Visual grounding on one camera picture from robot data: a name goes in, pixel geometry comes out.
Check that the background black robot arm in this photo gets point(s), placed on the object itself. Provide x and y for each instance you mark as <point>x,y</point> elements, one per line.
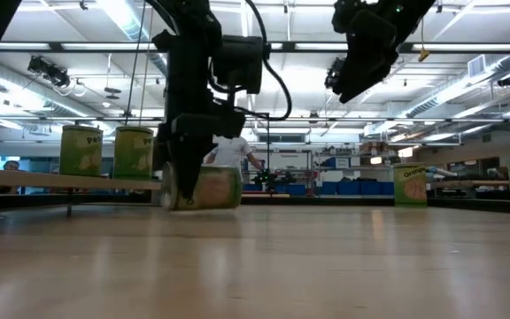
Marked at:
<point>272,178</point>

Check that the black ceiling device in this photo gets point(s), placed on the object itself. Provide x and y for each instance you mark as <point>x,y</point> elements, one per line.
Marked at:
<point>507,80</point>
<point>49,71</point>

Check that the yellow hanging plug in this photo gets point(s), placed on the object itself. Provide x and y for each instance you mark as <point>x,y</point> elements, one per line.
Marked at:
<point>423,55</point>

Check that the green orange-label tin can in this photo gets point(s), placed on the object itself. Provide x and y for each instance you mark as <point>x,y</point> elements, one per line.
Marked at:
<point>410,186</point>

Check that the blue storage bin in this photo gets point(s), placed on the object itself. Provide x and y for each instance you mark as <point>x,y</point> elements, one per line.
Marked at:
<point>328,188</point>
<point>297,189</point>
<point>370,188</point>
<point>337,162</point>
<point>387,188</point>
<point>349,188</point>

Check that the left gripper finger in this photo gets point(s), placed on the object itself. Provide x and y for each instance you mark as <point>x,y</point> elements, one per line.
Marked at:
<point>190,164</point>

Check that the white board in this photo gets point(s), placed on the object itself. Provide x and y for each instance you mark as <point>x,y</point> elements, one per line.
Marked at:
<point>288,161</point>

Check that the green pea-lettered tin can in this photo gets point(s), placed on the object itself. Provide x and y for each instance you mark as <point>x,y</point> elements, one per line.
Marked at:
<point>80,153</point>
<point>133,155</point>

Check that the background wooden table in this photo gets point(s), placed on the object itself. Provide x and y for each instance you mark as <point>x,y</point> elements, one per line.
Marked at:
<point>467,182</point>

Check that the black aluminium table frame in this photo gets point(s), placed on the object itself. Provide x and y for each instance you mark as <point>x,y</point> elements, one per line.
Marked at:
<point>326,201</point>

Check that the cardboard boxes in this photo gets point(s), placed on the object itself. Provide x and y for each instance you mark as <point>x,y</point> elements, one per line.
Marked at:
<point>372,147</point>

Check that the wooden shelf with black frame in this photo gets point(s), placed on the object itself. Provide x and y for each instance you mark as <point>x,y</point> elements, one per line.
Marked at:
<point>60,179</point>

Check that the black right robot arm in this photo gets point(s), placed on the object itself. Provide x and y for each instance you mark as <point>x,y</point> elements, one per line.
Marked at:
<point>416,11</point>

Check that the green can with pinkish picture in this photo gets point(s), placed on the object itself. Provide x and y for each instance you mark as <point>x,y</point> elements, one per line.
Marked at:
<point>219,188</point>

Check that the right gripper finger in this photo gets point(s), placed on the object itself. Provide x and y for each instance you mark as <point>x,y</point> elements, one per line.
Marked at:
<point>363,71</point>

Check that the person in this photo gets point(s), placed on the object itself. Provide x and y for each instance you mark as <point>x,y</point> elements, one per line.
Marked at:
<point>233,153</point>
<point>11,166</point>

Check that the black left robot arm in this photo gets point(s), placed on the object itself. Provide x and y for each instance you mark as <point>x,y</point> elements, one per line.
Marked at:
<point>193,44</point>

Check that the white air vent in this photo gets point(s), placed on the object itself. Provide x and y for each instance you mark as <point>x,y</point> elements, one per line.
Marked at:
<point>476,65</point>

